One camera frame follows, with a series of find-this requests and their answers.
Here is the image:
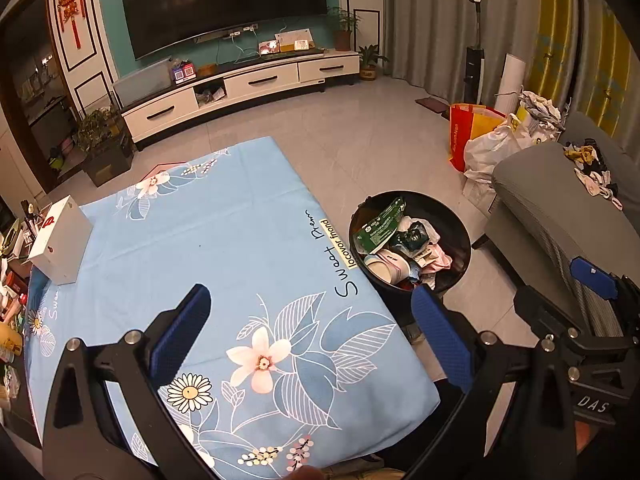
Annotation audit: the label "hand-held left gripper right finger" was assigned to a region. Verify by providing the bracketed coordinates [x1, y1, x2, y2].
[411, 284, 581, 480]

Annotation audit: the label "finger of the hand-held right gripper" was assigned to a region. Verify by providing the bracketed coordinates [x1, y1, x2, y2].
[570, 256, 640, 311]
[514, 285, 630, 357]

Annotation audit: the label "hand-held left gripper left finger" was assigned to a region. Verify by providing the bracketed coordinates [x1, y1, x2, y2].
[42, 283, 213, 480]

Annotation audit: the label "pink plastic bag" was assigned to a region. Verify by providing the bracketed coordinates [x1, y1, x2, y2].
[420, 242, 453, 286]

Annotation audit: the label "striped white paper cup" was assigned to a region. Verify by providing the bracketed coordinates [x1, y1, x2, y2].
[363, 252, 408, 286]

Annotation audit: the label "dark green wrapper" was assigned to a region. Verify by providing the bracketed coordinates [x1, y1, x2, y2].
[395, 227, 428, 256]

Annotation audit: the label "black trash bin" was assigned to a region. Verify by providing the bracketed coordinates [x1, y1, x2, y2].
[348, 191, 472, 306]

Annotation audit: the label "green snack packet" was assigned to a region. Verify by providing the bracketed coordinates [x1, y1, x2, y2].
[352, 196, 407, 256]

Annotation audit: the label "grey sofa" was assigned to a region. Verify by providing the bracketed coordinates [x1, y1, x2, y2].
[484, 110, 640, 341]

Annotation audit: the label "blue floral tablecloth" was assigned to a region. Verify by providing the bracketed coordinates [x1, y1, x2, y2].
[25, 136, 441, 480]

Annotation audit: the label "pile of socks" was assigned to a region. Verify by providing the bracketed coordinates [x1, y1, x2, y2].
[564, 137, 626, 211]

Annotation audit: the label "white box with red mark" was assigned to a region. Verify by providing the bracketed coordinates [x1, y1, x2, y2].
[27, 196, 92, 285]

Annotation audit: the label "large white plastic bag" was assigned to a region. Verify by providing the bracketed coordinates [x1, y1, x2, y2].
[462, 120, 533, 211]

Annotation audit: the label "person's khaki trousers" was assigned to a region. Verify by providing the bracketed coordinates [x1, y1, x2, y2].
[320, 465, 403, 480]

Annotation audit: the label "crumpled patterned cloth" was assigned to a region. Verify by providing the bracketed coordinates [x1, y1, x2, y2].
[517, 89, 571, 133]

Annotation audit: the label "yellow tin can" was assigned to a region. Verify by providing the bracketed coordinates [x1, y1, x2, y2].
[0, 321, 25, 361]

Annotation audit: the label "dark planter with green plants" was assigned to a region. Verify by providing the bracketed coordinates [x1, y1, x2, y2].
[75, 104, 137, 188]

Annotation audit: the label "red and yellow shopping bag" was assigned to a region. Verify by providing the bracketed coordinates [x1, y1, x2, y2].
[448, 102, 507, 173]

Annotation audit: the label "white paper roll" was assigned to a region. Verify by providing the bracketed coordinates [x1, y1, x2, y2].
[495, 52, 527, 116]

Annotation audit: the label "dark floor mat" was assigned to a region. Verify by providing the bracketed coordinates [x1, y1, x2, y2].
[416, 96, 451, 121]

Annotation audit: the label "black upright vacuum cleaner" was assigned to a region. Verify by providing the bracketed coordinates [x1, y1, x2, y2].
[462, 0, 486, 106]

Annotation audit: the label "yellow curtain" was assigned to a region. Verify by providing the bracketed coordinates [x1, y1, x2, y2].
[530, 0, 633, 111]

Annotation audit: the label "white television cabinet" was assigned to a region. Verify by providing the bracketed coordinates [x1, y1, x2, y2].
[120, 49, 362, 152]

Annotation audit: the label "small potted plant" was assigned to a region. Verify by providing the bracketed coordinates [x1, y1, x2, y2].
[357, 45, 391, 81]

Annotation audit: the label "grey curtain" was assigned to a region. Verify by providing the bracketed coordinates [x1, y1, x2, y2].
[382, 0, 551, 106]

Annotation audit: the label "white desk calendar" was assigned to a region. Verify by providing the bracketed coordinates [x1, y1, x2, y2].
[274, 30, 316, 53]

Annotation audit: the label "tall potted plant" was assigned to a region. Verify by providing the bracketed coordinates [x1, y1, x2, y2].
[327, 6, 362, 52]

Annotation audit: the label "black television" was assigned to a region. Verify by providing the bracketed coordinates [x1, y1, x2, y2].
[118, 0, 330, 61]

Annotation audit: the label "large red knot ornament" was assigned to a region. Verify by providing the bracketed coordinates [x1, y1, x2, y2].
[56, 0, 87, 51]

